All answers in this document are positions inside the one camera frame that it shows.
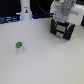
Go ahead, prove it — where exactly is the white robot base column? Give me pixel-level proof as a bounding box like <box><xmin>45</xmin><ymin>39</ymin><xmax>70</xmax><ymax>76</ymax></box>
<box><xmin>20</xmin><ymin>0</ymin><xmax>32</xmax><ymax>20</ymax></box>

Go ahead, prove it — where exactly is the black kcup holder drawer box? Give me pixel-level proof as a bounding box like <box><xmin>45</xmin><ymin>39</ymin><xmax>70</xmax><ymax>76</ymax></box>
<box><xmin>50</xmin><ymin>19</ymin><xmax>72</xmax><ymax>40</ymax></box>

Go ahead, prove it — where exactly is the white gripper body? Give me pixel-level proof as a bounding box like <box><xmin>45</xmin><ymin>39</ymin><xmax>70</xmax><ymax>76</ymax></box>
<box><xmin>50</xmin><ymin>0</ymin><xmax>83</xmax><ymax>24</ymax></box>

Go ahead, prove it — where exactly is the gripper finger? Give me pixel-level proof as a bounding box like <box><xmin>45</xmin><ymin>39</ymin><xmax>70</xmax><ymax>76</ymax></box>
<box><xmin>52</xmin><ymin>20</ymin><xmax>57</xmax><ymax>34</ymax></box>
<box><xmin>69</xmin><ymin>24</ymin><xmax>75</xmax><ymax>38</ymax></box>

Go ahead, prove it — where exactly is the white kcup with green lid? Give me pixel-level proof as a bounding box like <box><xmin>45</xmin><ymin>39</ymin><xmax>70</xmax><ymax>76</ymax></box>
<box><xmin>15</xmin><ymin>42</ymin><xmax>23</xmax><ymax>54</ymax></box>

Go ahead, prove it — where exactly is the dark keyboard at left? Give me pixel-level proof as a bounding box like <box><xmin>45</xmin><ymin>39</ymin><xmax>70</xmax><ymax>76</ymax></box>
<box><xmin>0</xmin><ymin>15</ymin><xmax>20</xmax><ymax>24</ymax></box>

